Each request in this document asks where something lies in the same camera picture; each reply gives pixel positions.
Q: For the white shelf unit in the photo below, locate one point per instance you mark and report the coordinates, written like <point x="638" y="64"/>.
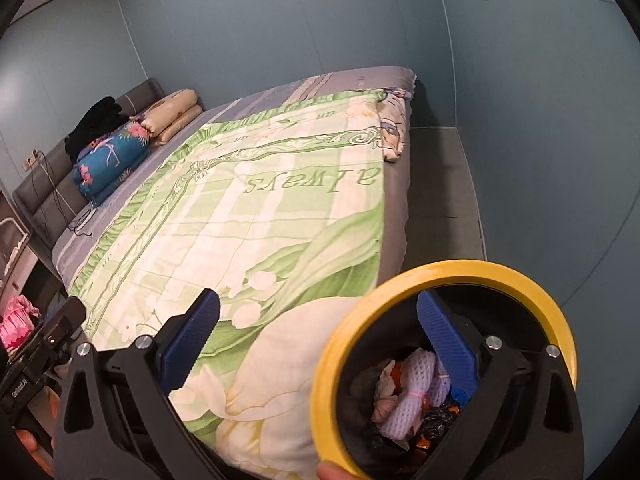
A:
<point x="17" y="258"/>

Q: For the blue floral folded quilt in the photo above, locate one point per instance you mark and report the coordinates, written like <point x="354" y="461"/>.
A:
<point x="98" y="173"/>

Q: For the pink slippers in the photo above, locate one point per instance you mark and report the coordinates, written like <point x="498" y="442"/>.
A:
<point x="16" y="322"/>

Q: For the person right hand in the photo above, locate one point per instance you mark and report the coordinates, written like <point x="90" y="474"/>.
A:
<point x="330" y="471"/>

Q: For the purple foam net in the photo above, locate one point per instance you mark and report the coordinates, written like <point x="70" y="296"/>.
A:
<point x="422" y="383"/>

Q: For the black clothing pile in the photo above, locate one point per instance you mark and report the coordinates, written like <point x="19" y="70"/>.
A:
<point x="102" y="118"/>

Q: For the person left hand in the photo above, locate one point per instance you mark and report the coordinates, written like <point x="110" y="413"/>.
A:
<point x="32" y="446"/>

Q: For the wall power socket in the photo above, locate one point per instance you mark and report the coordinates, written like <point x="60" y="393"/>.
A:
<point x="31" y="160"/>

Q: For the bed with grey headboard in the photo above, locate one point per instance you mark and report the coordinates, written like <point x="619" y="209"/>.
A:
<point x="230" y="169"/>

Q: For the pink cloth bundle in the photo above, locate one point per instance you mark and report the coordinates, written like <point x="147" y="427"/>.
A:
<point x="385" y="399"/>

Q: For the black bag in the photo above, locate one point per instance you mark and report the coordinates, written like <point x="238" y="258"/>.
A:
<point x="435" y="425"/>

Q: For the yellow rimmed black trash bin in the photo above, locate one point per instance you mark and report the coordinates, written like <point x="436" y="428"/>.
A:
<point x="523" y="421"/>

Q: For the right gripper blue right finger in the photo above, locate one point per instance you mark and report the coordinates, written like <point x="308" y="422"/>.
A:
<point x="457" y="357"/>

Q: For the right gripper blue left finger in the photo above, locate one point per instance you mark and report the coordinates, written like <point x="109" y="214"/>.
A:
<point x="182" y="338"/>

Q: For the green floral bed quilt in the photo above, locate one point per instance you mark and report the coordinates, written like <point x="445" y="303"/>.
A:
<point x="240" y="239"/>

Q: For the beige folded quilt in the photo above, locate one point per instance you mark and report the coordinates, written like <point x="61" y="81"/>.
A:
<point x="168" y="116"/>

